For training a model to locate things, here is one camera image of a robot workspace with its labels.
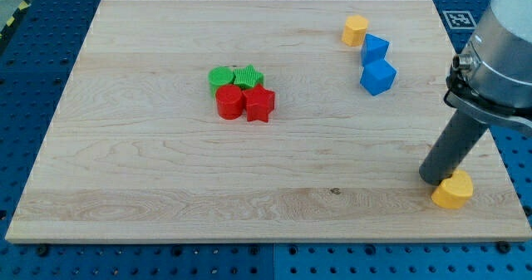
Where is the blue triangular block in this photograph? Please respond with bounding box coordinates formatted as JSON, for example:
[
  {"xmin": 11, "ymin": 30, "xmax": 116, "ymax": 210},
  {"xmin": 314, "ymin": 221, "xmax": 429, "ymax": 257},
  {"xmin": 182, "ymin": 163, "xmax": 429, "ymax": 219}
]
[{"xmin": 361, "ymin": 33, "xmax": 390, "ymax": 66}]

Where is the green cylinder block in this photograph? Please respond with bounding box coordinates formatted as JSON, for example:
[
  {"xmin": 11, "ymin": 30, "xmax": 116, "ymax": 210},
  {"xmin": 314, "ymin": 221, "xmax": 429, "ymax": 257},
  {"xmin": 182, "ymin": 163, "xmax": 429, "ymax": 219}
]
[{"xmin": 208, "ymin": 66, "xmax": 234, "ymax": 98}]

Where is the yellow heart block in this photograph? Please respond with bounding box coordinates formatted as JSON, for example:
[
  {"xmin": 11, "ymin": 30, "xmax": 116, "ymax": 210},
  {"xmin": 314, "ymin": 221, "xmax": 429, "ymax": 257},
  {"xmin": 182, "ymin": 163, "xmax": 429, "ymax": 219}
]
[{"xmin": 431, "ymin": 169, "xmax": 474, "ymax": 209}]

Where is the white fiducial marker tag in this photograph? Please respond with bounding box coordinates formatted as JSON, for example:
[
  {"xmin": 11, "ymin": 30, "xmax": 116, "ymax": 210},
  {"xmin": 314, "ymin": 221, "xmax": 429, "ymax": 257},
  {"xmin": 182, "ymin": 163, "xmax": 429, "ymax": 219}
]
[{"xmin": 442, "ymin": 10, "xmax": 476, "ymax": 30}]

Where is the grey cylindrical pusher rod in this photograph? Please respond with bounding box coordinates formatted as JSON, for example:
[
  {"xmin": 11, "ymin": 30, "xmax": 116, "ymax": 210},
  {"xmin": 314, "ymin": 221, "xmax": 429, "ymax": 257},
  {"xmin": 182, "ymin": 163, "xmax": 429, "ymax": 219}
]
[{"xmin": 419, "ymin": 111, "xmax": 488, "ymax": 185}]

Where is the blue cube block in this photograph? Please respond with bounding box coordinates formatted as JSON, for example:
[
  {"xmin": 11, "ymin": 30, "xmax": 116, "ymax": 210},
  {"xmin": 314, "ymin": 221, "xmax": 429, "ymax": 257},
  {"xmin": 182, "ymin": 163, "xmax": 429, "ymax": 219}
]
[{"xmin": 360, "ymin": 59, "xmax": 397, "ymax": 96}]

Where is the red star block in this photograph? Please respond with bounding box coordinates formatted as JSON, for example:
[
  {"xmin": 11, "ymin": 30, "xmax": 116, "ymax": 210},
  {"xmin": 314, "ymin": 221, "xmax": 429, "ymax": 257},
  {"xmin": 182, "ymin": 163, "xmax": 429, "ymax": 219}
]
[{"xmin": 243, "ymin": 84, "xmax": 275, "ymax": 122}]

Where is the red cylinder block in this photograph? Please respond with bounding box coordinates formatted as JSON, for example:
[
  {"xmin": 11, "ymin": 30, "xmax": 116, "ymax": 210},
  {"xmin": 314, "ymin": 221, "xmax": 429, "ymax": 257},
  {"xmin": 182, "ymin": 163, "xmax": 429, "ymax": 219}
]
[{"xmin": 215, "ymin": 84, "xmax": 244, "ymax": 120}]

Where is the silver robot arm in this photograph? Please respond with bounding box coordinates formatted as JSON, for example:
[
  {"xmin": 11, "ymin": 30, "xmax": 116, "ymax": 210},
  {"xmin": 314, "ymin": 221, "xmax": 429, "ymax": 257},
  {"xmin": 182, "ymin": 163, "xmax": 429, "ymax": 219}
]
[{"xmin": 419, "ymin": 0, "xmax": 531, "ymax": 185}]

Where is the light wooden board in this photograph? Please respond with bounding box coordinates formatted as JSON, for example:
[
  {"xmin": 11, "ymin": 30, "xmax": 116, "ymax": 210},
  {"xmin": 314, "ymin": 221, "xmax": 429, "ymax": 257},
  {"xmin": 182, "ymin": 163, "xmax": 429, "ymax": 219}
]
[{"xmin": 6, "ymin": 0, "xmax": 531, "ymax": 243}]

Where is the yellow hexagon block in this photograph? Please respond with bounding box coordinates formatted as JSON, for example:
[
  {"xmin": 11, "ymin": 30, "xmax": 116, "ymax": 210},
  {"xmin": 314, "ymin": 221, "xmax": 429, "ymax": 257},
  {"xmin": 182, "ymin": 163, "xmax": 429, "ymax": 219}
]
[{"xmin": 342, "ymin": 15, "xmax": 369, "ymax": 47}]

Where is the green star block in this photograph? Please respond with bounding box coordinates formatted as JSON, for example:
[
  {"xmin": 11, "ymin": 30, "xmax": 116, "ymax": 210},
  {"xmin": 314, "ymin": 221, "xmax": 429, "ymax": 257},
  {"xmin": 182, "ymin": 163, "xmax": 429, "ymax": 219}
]
[{"xmin": 234, "ymin": 65, "xmax": 264, "ymax": 90}]

